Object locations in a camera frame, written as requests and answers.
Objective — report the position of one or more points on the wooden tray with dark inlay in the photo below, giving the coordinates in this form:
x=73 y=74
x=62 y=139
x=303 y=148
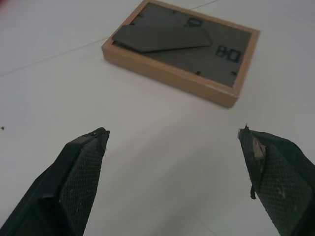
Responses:
x=182 y=52

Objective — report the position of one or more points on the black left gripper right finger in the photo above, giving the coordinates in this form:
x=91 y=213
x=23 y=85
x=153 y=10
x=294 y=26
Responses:
x=283 y=186

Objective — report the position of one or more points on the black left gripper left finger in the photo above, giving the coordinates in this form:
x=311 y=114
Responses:
x=69 y=186

